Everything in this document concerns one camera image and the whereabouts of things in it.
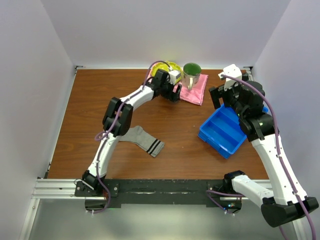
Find pink folded cloth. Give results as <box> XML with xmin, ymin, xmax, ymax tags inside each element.
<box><xmin>179</xmin><ymin>74</ymin><xmax>209</xmax><ymax>106</ymax></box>

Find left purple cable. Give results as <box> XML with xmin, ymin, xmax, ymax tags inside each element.
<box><xmin>85</xmin><ymin>60</ymin><xmax>176</xmax><ymax>217</ymax></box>

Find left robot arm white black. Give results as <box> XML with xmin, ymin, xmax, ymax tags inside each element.
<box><xmin>76</xmin><ymin>69</ymin><xmax>182</xmax><ymax>196</ymax></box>

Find purple cable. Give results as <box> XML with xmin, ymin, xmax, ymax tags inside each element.
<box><xmin>205</xmin><ymin>73</ymin><xmax>316</xmax><ymax>240</ymax></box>
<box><xmin>85</xmin><ymin>60</ymin><xmax>176</xmax><ymax>217</ymax></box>

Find cream mug green inside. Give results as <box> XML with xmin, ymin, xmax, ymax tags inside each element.
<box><xmin>181</xmin><ymin>62</ymin><xmax>202</xmax><ymax>91</ymax></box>

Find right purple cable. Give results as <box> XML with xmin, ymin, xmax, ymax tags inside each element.
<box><xmin>205</xmin><ymin>73</ymin><xmax>316</xmax><ymax>240</ymax></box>

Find grey sock black stripes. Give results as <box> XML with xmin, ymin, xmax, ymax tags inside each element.
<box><xmin>119</xmin><ymin>125</ymin><xmax>165</xmax><ymax>158</ymax></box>

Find yellow-green dotted plate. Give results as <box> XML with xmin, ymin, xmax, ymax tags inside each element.
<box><xmin>149</xmin><ymin>61</ymin><xmax>182</xmax><ymax>76</ymax></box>

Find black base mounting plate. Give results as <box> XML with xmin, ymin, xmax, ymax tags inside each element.
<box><xmin>74</xmin><ymin>178</ymin><xmax>243</xmax><ymax>217</ymax></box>

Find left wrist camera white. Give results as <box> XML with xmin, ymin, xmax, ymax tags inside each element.
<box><xmin>168</xmin><ymin>70</ymin><xmax>181</xmax><ymax>85</ymax></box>

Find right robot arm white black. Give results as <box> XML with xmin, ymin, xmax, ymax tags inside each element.
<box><xmin>209</xmin><ymin>81</ymin><xmax>319</xmax><ymax>228</ymax></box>

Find aluminium frame rail front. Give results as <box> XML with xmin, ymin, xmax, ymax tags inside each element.
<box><xmin>18</xmin><ymin>178</ymin><xmax>103</xmax><ymax>240</ymax></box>

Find blue plastic divided bin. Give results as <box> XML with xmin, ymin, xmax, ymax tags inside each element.
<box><xmin>198</xmin><ymin>105</ymin><xmax>247</xmax><ymax>159</ymax></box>

